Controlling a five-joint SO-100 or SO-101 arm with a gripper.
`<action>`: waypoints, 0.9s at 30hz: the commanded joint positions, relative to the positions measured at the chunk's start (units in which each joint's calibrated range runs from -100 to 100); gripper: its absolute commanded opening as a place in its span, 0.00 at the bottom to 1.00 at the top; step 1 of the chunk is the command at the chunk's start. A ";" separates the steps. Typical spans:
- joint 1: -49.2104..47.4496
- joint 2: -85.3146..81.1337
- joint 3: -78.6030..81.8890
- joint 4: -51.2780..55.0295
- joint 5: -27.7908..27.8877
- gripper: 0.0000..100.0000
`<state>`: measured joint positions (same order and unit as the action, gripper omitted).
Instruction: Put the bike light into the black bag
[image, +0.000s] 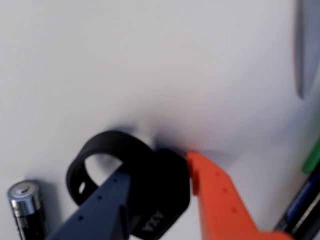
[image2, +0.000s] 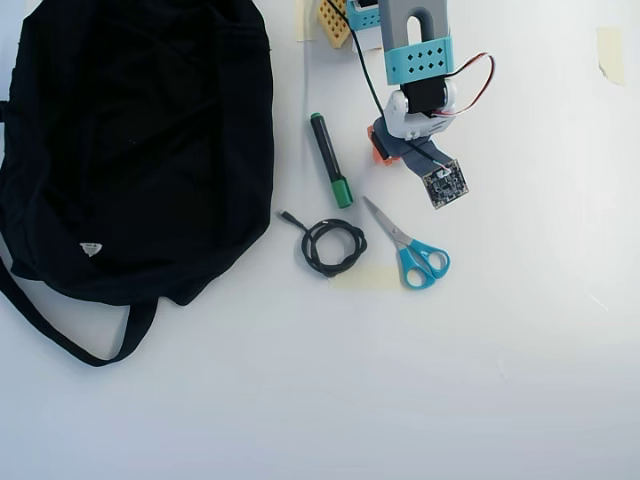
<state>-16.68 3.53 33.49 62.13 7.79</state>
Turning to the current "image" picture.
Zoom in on blue handled scissors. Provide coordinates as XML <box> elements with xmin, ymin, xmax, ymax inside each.
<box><xmin>294</xmin><ymin>0</ymin><xmax>320</xmax><ymax>100</ymax></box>

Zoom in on small black ring clip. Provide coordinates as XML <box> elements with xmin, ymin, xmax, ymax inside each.
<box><xmin>66</xmin><ymin>130</ymin><xmax>192</xmax><ymax>238</ymax></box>

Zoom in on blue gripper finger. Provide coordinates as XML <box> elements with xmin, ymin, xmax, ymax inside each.
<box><xmin>46</xmin><ymin>171</ymin><xmax>133</xmax><ymax>240</ymax></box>

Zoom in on black marker with green cap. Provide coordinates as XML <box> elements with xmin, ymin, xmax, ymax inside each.
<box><xmin>273</xmin><ymin>134</ymin><xmax>320</xmax><ymax>240</ymax></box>

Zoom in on black cylindrical battery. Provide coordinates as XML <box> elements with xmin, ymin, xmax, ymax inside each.
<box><xmin>6</xmin><ymin>179</ymin><xmax>48</xmax><ymax>240</ymax></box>

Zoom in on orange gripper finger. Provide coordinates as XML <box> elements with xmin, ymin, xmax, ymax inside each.
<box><xmin>185</xmin><ymin>150</ymin><xmax>296</xmax><ymax>240</ymax></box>

